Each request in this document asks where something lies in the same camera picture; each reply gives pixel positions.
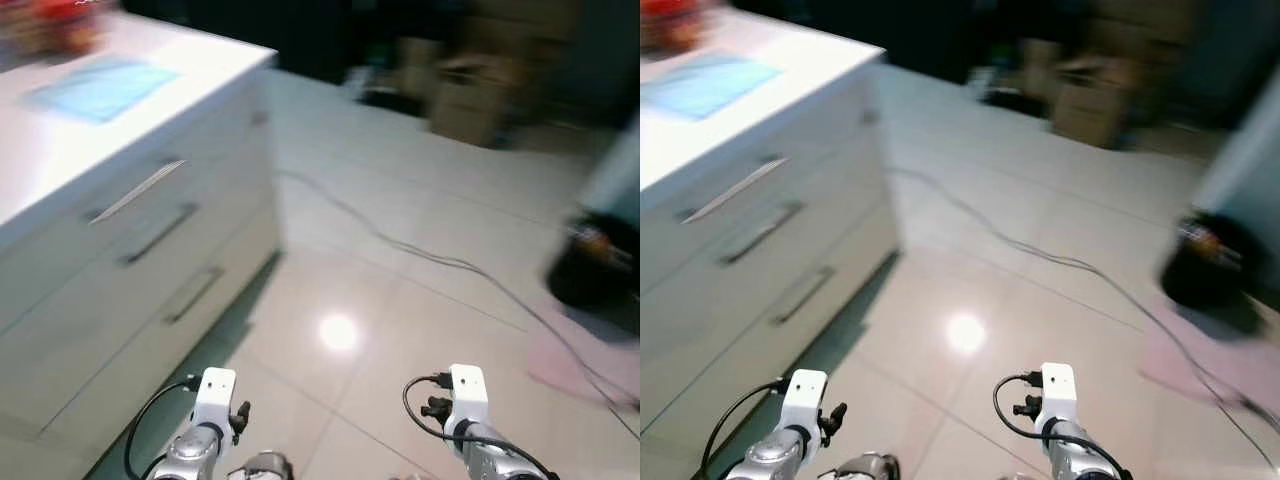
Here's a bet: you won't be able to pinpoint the white drawer island cabinet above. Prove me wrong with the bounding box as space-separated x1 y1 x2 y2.
0 10 283 480
640 10 901 480

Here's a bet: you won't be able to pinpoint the brown cardboard box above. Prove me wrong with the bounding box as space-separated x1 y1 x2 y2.
1050 55 1136 149
430 55 521 149

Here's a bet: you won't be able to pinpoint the light blue cloth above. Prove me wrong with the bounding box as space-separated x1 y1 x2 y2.
25 55 181 123
642 55 786 121

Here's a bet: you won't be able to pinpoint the red snack packets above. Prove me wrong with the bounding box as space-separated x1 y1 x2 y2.
0 0 111 56
640 0 716 53

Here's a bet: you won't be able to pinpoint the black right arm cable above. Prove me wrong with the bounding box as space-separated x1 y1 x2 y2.
403 372 561 480
992 370 1136 480

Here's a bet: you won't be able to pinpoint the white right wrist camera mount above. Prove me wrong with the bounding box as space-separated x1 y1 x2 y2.
447 364 491 433
1037 362 1079 429

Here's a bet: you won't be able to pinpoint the silver drawer handle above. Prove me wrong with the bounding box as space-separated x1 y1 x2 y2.
683 157 791 224
88 158 187 225
718 202 806 267
120 203 201 267
770 266 837 327
163 266 226 325

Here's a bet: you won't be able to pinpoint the thin black floor cable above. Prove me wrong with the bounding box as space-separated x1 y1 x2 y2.
890 168 1280 441
275 170 641 411

